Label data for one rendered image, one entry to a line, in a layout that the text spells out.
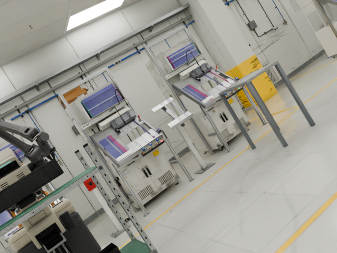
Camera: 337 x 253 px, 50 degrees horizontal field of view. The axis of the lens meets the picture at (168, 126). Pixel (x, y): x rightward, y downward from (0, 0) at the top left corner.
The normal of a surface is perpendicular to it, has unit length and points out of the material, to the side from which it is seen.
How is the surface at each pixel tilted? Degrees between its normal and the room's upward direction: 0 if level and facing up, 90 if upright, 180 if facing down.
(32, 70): 90
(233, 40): 90
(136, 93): 90
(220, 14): 90
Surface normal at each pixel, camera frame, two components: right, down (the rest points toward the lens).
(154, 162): 0.36, -0.15
